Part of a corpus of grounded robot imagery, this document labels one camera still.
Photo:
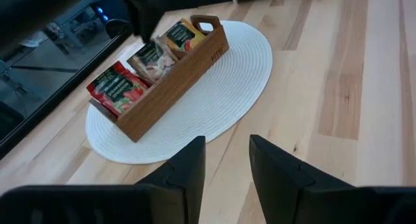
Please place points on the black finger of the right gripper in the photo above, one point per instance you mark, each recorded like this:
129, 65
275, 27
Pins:
148, 22

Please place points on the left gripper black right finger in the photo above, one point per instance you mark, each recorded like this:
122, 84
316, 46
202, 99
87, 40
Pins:
308, 201

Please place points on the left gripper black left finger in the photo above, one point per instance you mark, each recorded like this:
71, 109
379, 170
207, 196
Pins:
146, 204

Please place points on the wooden tea organizer box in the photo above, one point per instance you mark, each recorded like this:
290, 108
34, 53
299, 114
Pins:
169, 94

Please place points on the computer tower blue lights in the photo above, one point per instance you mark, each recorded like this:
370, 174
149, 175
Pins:
113, 9

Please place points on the grey desk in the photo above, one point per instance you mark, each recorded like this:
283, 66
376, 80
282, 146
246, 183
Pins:
81, 4

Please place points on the white round woven placemat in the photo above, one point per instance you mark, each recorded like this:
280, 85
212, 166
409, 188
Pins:
211, 97

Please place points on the black arched bracket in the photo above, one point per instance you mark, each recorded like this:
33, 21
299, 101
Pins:
113, 22

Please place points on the black table frame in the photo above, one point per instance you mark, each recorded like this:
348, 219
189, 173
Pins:
32, 121

